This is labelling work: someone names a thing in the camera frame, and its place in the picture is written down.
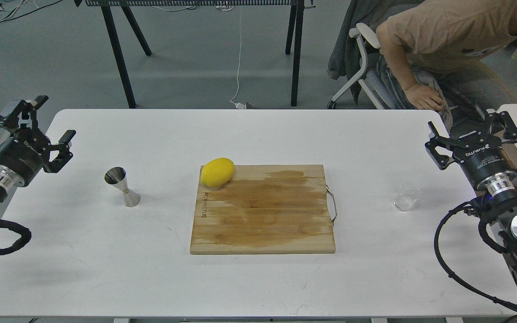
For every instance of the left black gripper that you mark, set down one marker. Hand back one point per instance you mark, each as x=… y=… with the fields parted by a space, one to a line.
x=28 y=150

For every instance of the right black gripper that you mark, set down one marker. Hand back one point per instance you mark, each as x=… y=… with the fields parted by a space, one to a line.
x=483 y=157

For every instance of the small clear glass cup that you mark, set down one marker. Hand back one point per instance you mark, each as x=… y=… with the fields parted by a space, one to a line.
x=407 y=196

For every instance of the steel jigger measuring cup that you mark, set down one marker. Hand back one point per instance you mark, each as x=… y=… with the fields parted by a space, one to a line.
x=117 y=177

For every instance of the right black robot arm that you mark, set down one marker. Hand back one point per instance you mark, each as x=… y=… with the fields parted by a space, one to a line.
x=496 y=211

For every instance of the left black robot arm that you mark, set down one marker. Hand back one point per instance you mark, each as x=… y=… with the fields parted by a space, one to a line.
x=24 y=232

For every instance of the person in tan shirt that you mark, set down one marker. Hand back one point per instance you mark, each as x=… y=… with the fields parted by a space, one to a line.
x=433 y=53

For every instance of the white office chair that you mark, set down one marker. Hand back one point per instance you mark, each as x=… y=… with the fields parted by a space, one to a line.
x=366 y=78

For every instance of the dark grey jacket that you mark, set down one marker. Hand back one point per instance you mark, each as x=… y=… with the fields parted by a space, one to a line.
x=345 y=58

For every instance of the yellow lemon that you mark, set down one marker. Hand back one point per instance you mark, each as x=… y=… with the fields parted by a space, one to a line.
x=217 y=172

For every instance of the wooden cutting board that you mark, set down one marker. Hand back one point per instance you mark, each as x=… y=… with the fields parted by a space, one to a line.
x=264 y=210

